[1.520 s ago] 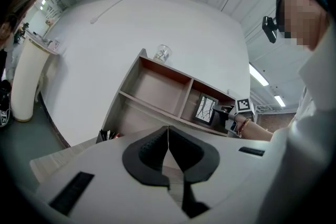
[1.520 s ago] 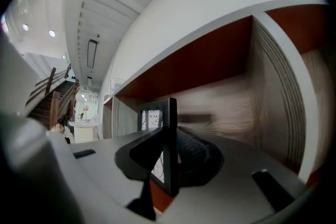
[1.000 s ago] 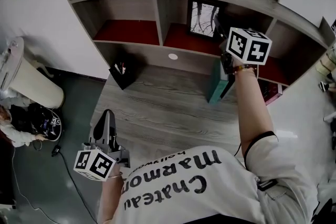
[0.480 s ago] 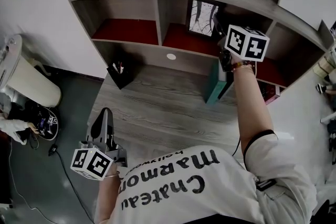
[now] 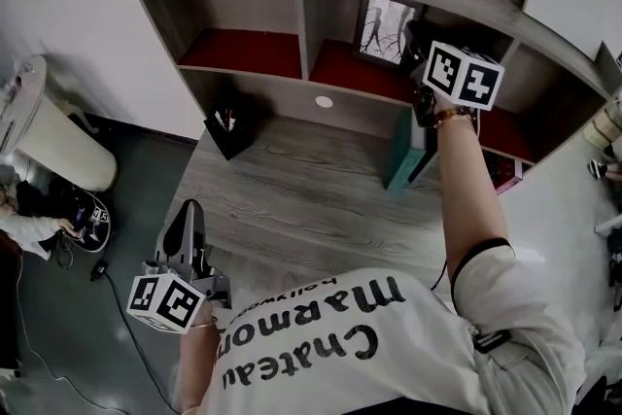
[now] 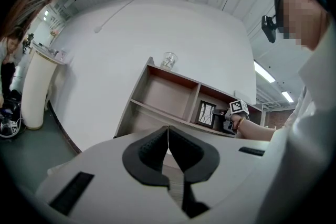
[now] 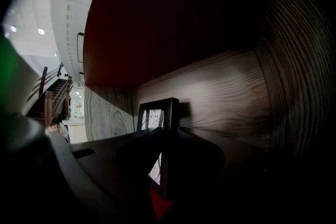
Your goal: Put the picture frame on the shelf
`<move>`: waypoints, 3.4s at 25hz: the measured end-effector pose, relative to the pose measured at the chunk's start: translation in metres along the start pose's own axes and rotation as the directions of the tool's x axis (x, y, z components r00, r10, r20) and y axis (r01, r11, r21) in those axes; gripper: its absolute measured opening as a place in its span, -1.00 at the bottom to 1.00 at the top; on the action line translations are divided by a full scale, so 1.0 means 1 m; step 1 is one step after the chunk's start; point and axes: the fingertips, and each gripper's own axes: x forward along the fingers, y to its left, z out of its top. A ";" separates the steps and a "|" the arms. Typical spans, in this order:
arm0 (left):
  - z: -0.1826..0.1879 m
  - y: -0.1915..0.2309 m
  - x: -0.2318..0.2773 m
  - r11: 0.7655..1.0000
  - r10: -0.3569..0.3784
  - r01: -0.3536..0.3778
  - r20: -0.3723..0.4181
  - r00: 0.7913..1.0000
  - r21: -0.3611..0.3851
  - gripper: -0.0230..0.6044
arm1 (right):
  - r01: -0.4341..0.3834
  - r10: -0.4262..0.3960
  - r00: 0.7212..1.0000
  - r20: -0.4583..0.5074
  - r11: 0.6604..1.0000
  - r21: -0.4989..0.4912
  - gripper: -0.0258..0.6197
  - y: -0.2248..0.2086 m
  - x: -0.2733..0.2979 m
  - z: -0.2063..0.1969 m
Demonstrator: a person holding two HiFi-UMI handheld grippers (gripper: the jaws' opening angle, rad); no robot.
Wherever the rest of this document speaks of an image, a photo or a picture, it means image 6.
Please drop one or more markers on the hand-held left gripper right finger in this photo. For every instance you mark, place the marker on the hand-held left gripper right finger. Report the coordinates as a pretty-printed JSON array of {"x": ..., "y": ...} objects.
[{"x": 202, "y": 162}]

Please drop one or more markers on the person's head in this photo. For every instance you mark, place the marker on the person's head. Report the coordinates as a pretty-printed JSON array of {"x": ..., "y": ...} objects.
[{"x": 302, "y": 18}]

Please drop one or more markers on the ceiling strip light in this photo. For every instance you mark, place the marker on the ceiling strip light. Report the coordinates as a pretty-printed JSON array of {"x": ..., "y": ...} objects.
[
  {"x": 287, "y": 96},
  {"x": 263, "y": 72}
]

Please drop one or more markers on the grey wooden desk hutch shelf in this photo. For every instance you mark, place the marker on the grey wooden desk hutch shelf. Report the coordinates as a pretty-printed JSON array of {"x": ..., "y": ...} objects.
[{"x": 168, "y": 97}]

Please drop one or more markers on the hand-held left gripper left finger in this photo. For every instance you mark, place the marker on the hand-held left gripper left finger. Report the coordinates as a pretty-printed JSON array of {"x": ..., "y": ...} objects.
[{"x": 134, "y": 162}]

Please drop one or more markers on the black equipment bag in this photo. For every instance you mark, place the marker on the black equipment bag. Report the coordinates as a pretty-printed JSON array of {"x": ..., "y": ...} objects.
[{"x": 10, "y": 112}]

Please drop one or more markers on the person's right forearm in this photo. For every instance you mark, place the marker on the person's right forearm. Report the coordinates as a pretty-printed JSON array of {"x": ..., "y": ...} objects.
[{"x": 254, "y": 131}]

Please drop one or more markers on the white round pedestal table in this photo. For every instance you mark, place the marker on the white round pedestal table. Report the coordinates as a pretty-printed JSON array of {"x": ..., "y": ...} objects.
[{"x": 36, "y": 91}]

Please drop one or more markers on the black head-mounted camera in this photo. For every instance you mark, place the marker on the black head-mounted camera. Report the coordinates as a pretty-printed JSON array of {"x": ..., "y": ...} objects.
[{"x": 269, "y": 29}]

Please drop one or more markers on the white vase with flowers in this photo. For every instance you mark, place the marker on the white vase with flowers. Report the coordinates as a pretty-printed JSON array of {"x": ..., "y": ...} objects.
[{"x": 54, "y": 34}]

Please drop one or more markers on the clear plastic cup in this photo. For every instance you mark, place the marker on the clear plastic cup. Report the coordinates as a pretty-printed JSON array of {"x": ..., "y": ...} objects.
[{"x": 169, "y": 61}]

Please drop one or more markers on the black picture frame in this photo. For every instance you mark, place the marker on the black picture frame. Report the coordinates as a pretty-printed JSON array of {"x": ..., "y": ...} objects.
[{"x": 204, "y": 114}]

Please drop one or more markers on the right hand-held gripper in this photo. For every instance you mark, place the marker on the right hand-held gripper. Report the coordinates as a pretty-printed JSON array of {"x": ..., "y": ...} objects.
[{"x": 239, "y": 107}]

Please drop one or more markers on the person's white printed shirt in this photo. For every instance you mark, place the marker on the person's white printed shirt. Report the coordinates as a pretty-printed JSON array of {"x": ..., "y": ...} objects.
[{"x": 302, "y": 139}]

